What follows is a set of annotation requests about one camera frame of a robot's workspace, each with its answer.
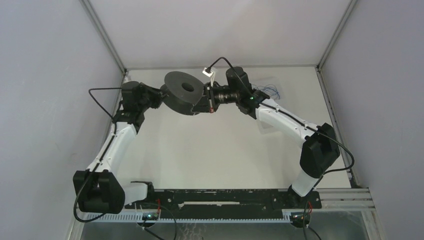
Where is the white slotted cable duct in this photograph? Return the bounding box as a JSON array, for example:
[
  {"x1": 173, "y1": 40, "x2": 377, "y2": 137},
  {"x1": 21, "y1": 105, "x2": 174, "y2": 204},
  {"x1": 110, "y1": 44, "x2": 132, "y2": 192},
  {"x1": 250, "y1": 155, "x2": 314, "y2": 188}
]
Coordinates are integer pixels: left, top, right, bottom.
[{"x1": 95, "y1": 211, "x2": 304, "y2": 223}]

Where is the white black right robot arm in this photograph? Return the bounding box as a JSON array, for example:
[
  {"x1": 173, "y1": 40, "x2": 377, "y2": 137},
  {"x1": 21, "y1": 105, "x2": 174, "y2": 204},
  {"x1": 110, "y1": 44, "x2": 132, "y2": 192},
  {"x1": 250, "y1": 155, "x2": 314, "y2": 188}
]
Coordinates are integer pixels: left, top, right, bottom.
[{"x1": 192, "y1": 67, "x2": 340, "y2": 208}]

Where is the clear plastic two-compartment tray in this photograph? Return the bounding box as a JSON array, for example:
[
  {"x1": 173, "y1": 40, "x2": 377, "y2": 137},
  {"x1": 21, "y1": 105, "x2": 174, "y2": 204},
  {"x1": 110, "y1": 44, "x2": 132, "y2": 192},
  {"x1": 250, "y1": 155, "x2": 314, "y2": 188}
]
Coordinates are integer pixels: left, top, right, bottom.
[{"x1": 252, "y1": 76, "x2": 285, "y2": 135}]

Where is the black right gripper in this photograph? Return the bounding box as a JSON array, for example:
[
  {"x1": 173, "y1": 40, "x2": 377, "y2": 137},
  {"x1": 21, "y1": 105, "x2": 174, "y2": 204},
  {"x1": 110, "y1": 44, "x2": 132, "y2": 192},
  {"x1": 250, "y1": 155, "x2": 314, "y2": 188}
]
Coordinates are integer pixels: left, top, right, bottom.
[{"x1": 191, "y1": 82, "x2": 240, "y2": 114}]

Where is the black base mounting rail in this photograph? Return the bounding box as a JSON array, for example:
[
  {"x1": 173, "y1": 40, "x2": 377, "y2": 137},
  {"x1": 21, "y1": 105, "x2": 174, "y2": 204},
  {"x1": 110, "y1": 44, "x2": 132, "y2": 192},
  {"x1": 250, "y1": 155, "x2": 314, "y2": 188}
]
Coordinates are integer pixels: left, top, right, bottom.
[{"x1": 124, "y1": 184, "x2": 323, "y2": 219}]

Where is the dark grey perforated spool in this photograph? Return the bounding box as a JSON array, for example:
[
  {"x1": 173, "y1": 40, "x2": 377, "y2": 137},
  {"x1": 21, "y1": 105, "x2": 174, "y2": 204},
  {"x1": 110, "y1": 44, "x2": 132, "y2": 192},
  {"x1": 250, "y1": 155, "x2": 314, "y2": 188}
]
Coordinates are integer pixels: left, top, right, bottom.
[{"x1": 160, "y1": 71, "x2": 204, "y2": 116}]

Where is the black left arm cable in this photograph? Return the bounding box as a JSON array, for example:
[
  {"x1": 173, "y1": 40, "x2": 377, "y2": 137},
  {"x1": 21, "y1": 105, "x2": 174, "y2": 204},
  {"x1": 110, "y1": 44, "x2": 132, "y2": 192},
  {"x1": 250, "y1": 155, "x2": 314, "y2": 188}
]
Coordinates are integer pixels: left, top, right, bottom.
[{"x1": 73, "y1": 87, "x2": 123, "y2": 223}]

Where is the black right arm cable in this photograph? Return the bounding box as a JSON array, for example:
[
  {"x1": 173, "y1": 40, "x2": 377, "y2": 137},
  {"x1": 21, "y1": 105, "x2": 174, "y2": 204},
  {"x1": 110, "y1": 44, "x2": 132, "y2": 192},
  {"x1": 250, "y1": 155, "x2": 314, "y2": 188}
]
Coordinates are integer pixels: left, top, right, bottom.
[{"x1": 203, "y1": 56, "x2": 355, "y2": 240}]

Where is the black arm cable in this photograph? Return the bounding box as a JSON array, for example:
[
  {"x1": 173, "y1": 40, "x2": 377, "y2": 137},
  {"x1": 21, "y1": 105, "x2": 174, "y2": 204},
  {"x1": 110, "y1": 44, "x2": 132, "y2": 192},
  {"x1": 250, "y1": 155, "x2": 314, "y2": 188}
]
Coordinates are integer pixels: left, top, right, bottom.
[
  {"x1": 73, "y1": 87, "x2": 123, "y2": 223},
  {"x1": 203, "y1": 56, "x2": 355, "y2": 240}
]

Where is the blue cable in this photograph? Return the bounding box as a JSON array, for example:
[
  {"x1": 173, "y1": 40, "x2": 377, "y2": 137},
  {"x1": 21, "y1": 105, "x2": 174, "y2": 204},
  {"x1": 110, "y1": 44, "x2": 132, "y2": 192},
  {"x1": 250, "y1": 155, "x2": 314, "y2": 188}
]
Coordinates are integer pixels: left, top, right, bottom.
[{"x1": 256, "y1": 84, "x2": 281, "y2": 100}]

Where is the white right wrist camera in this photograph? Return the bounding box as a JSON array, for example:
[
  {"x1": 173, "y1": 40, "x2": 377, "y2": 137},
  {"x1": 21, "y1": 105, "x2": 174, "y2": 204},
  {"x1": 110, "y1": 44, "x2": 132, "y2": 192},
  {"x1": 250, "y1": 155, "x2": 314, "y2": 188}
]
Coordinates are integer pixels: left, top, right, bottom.
[{"x1": 202, "y1": 67, "x2": 217, "y2": 86}]

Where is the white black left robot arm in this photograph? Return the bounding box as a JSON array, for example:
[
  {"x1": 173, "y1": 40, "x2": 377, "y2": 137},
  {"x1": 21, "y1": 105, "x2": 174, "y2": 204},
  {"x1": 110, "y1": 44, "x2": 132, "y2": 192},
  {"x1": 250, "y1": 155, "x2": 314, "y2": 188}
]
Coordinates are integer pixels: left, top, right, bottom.
[{"x1": 72, "y1": 81, "x2": 165, "y2": 215}]

